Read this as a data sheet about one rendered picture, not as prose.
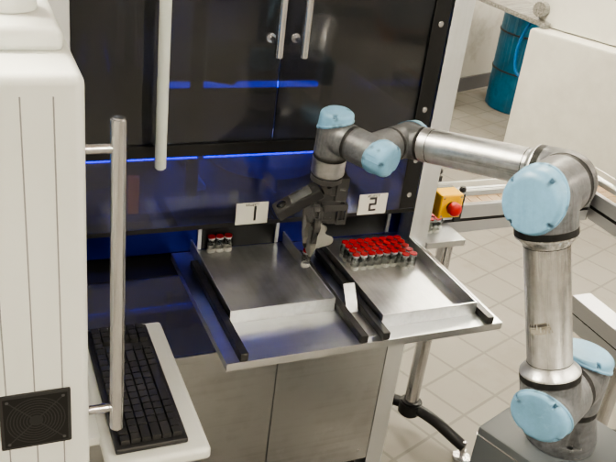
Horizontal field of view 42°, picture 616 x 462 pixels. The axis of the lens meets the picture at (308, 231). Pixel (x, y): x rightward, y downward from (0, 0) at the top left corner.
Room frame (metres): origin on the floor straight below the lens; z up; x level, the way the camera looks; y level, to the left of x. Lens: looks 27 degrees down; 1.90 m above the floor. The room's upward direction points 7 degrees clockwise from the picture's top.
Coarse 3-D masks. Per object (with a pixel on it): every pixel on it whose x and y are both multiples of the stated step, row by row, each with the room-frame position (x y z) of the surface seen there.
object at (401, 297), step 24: (408, 240) 1.98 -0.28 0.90; (336, 264) 1.80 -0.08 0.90; (432, 264) 1.86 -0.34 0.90; (360, 288) 1.67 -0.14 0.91; (384, 288) 1.74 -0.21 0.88; (408, 288) 1.76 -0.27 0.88; (432, 288) 1.77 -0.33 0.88; (456, 288) 1.75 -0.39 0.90; (384, 312) 1.63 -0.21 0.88; (408, 312) 1.59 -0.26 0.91; (432, 312) 1.62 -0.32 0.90; (456, 312) 1.65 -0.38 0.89
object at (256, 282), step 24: (288, 240) 1.88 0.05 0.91; (216, 264) 1.75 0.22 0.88; (240, 264) 1.77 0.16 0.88; (264, 264) 1.78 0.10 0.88; (288, 264) 1.80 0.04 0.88; (216, 288) 1.59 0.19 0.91; (240, 288) 1.65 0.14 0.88; (264, 288) 1.67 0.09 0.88; (288, 288) 1.68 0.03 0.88; (312, 288) 1.70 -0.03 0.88; (240, 312) 1.51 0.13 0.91; (264, 312) 1.53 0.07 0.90; (288, 312) 1.56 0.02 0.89; (312, 312) 1.59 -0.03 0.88
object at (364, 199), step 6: (360, 198) 1.92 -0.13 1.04; (366, 198) 1.93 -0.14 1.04; (378, 198) 1.94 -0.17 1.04; (384, 198) 1.95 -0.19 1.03; (360, 204) 1.92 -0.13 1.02; (366, 204) 1.93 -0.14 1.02; (378, 204) 1.94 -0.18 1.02; (384, 204) 1.95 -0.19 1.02; (360, 210) 1.92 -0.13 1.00; (366, 210) 1.93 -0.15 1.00; (378, 210) 1.94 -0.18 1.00; (384, 210) 1.95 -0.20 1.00
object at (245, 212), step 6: (240, 204) 1.77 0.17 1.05; (246, 204) 1.78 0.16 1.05; (252, 204) 1.79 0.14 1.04; (258, 204) 1.79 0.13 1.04; (264, 204) 1.80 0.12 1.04; (240, 210) 1.77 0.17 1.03; (246, 210) 1.78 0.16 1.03; (252, 210) 1.79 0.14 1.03; (258, 210) 1.79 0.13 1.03; (264, 210) 1.80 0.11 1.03; (240, 216) 1.77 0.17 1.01; (246, 216) 1.78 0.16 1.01; (252, 216) 1.79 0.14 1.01; (258, 216) 1.80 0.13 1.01; (264, 216) 1.80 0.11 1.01; (240, 222) 1.77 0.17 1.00; (246, 222) 1.78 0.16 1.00; (252, 222) 1.79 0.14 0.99; (258, 222) 1.80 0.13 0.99; (264, 222) 1.80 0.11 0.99
